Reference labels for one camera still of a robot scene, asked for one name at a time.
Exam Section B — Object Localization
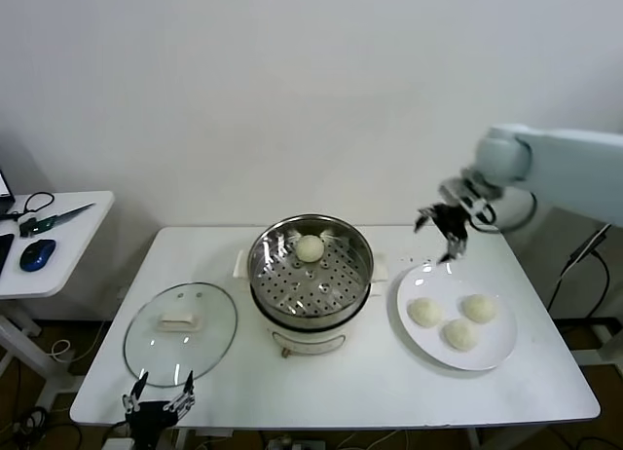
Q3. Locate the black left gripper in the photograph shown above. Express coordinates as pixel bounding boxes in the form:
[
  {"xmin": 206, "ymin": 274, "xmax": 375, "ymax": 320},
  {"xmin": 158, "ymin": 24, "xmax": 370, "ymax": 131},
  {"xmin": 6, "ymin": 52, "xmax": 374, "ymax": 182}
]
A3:
[{"xmin": 121, "ymin": 369, "xmax": 197, "ymax": 450}]

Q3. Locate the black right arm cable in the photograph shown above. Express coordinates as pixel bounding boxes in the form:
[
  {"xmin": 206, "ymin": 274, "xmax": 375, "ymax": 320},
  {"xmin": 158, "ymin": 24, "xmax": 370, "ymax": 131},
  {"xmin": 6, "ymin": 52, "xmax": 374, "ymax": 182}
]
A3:
[{"xmin": 469, "ymin": 191, "xmax": 539, "ymax": 235}]

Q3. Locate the white steamed baozi bun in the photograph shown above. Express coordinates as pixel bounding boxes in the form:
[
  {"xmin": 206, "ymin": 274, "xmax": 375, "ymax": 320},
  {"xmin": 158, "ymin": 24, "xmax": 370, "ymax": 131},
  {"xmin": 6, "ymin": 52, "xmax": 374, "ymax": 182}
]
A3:
[
  {"xmin": 295, "ymin": 234, "xmax": 324, "ymax": 264},
  {"xmin": 460, "ymin": 293, "xmax": 498, "ymax": 324},
  {"xmin": 406, "ymin": 297, "xmax": 445, "ymax": 328},
  {"xmin": 441, "ymin": 318, "xmax": 479, "ymax": 353}
]

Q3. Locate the white floor cable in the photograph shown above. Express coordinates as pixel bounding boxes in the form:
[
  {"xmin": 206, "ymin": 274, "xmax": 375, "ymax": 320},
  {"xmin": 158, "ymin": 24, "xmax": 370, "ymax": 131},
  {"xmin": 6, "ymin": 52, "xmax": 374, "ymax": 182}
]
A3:
[{"xmin": 48, "ymin": 318, "xmax": 111, "ymax": 363}]

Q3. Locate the white side table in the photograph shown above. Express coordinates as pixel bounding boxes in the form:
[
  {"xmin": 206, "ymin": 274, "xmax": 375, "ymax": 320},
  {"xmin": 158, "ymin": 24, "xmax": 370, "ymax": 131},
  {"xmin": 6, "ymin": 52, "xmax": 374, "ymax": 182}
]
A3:
[{"xmin": 0, "ymin": 190, "xmax": 116, "ymax": 412}]

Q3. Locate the black keyboard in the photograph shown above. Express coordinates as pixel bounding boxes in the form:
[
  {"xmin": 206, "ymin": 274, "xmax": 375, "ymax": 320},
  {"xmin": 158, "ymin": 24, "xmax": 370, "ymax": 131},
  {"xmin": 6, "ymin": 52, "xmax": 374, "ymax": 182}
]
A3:
[{"xmin": 0, "ymin": 232, "xmax": 17, "ymax": 279}]

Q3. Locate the white electric cooker base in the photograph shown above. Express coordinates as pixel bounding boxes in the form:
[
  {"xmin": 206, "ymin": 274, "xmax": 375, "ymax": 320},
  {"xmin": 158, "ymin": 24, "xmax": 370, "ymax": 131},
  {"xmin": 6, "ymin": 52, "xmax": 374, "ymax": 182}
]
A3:
[{"xmin": 234, "ymin": 247, "xmax": 390, "ymax": 359}]

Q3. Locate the blue computer mouse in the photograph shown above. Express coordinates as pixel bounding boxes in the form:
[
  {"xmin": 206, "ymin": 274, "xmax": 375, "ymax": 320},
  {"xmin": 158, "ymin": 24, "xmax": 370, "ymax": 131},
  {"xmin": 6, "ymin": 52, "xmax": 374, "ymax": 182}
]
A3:
[{"xmin": 19, "ymin": 238, "xmax": 57, "ymax": 272}]

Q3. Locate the glass lid with cream handle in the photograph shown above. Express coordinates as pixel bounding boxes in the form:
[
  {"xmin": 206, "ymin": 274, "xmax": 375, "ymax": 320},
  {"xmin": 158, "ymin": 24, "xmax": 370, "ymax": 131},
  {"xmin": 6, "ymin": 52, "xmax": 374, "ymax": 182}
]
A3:
[{"xmin": 123, "ymin": 281, "xmax": 239, "ymax": 389}]

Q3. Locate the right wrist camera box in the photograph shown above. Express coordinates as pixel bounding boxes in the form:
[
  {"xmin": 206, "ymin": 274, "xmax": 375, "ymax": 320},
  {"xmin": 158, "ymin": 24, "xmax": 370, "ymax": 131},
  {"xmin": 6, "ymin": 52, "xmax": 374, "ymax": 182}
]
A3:
[{"xmin": 437, "ymin": 175, "xmax": 469, "ymax": 201}]

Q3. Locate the black adapter with cable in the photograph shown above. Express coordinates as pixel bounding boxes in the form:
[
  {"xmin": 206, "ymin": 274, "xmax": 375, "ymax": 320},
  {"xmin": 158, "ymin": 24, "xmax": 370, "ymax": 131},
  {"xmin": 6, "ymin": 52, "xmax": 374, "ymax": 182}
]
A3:
[{"xmin": 547, "ymin": 223, "xmax": 613, "ymax": 319}]

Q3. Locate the black laptop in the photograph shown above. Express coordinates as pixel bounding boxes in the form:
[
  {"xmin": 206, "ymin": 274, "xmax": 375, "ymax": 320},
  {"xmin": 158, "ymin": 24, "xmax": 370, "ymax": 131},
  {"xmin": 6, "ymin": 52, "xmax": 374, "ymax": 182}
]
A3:
[{"xmin": 0, "ymin": 167, "xmax": 17, "ymax": 216}]

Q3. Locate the stainless steel steamer basket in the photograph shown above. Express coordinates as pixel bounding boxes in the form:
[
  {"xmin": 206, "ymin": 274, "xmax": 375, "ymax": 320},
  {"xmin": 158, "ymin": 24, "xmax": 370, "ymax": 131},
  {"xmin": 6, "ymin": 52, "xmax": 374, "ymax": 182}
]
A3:
[{"xmin": 246, "ymin": 214, "xmax": 375, "ymax": 327}]

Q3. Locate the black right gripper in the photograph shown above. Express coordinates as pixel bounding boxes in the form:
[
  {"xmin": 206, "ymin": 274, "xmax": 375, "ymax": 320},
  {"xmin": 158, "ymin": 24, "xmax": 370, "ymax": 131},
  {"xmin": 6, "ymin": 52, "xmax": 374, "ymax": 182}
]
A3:
[{"xmin": 413, "ymin": 201, "xmax": 476, "ymax": 265}]

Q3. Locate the green handled dark blade tool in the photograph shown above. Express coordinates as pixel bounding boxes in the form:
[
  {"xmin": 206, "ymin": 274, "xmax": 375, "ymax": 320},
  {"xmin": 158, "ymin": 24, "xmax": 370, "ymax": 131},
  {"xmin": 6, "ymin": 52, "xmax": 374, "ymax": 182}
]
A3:
[{"xmin": 18, "ymin": 202, "xmax": 97, "ymax": 238}]

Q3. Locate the white round plate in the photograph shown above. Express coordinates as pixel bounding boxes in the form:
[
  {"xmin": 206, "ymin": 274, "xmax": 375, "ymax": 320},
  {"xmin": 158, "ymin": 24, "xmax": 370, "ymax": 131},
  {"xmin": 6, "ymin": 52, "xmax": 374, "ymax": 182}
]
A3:
[{"xmin": 396, "ymin": 262, "xmax": 519, "ymax": 372}]

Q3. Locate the black looped cable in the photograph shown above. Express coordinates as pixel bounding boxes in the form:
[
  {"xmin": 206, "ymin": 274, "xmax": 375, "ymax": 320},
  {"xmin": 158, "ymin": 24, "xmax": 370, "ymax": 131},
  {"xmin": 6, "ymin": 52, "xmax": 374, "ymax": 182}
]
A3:
[{"xmin": 0, "ymin": 191, "xmax": 55, "ymax": 222}]

